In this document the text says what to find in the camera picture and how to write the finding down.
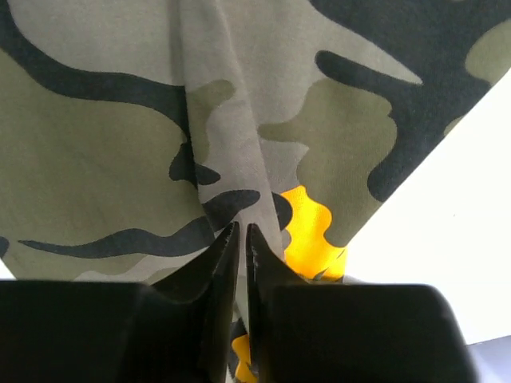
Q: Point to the camouflage trousers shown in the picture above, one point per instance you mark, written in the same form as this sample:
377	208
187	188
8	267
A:
134	132

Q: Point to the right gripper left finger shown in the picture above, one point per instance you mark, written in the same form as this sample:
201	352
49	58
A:
182	327

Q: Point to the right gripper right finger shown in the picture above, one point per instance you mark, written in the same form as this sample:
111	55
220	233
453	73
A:
299	330

